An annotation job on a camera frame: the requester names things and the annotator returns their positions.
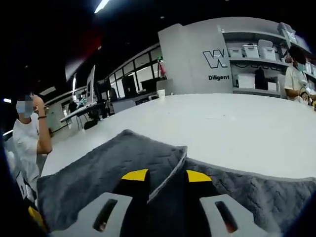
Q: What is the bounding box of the grey towel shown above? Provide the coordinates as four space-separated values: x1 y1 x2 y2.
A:
37 128 316 237

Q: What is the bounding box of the open laptop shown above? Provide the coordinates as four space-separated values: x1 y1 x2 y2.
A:
73 64 100 110

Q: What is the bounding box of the white flat box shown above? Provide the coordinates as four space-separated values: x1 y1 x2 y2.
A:
237 74 255 89

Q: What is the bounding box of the white laptop desk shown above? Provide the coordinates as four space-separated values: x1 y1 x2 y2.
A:
60 103 105 124

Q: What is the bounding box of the black object on shelf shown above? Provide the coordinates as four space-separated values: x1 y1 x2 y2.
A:
254 68 266 90

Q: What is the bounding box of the black monitor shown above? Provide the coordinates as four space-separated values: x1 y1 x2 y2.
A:
140 79 159 92

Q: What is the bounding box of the grey laptop lid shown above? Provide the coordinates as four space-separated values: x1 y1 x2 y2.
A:
156 79 174 96

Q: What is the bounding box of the white storage box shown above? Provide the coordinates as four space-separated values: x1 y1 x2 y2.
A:
257 39 276 60
242 44 260 59
228 46 244 59

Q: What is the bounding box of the white shelf unit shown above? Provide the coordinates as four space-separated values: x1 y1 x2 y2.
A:
221 21 316 97

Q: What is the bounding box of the long ceiling light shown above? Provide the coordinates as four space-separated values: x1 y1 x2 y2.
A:
94 0 110 14

